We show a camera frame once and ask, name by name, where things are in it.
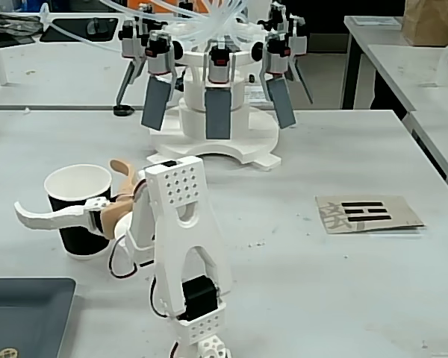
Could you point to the small black round cap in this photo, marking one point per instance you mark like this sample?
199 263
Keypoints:
121 110

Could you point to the black paper cup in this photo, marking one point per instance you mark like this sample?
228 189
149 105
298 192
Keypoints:
78 242

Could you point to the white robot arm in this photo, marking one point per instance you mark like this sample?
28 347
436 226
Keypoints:
183 238

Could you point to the blue-grey plastic tray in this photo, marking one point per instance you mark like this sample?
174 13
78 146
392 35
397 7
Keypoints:
22 317

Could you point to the brown paper bag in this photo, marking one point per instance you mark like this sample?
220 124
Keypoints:
433 22

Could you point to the black flat pad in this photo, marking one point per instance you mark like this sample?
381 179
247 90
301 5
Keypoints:
67 31

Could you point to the clear plastic tube bundle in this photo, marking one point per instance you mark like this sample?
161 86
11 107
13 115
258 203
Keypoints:
213 22

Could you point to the dark crumpled cloth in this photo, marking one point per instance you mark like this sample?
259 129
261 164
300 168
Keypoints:
7 24

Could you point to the white side table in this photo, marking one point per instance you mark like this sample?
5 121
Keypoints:
403 71
352 67

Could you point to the grey paddle motor unit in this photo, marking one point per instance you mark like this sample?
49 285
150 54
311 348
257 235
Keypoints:
298 41
132 44
218 112
156 100
277 16
282 100

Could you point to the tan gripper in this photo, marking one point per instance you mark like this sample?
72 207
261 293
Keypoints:
108 217

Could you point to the printed cardboard card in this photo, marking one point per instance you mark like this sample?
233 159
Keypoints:
395 209

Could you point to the white round machine base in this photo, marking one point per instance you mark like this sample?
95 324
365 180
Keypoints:
194 93

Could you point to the white printed label sheet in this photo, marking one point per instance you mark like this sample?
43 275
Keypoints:
254 95

